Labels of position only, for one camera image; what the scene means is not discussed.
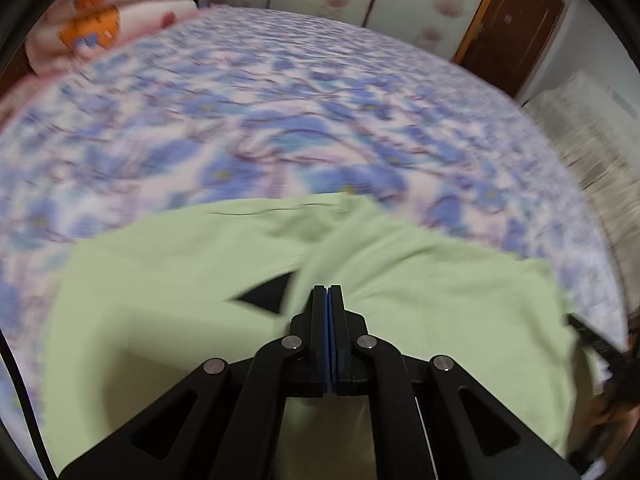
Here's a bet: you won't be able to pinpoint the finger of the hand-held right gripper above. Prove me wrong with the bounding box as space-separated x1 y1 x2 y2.
567 312 628 361

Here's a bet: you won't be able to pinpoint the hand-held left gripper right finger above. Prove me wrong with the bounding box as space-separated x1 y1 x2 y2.
327 285 582 480

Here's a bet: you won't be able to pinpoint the brown wooden door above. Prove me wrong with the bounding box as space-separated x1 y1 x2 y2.
452 0 568 98

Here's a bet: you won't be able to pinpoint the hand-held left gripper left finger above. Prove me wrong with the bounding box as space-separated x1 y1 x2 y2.
59 285 330 480

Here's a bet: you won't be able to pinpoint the light green jacket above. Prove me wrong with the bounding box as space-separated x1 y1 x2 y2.
42 192 601 480

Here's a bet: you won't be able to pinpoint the black cable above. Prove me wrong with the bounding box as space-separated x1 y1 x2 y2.
0 335 57 480

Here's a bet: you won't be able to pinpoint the orange patterned pillows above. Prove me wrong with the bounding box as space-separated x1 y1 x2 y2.
25 0 203 78

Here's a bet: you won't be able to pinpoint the blue floral blanket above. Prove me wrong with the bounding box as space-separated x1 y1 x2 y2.
0 7 626 461

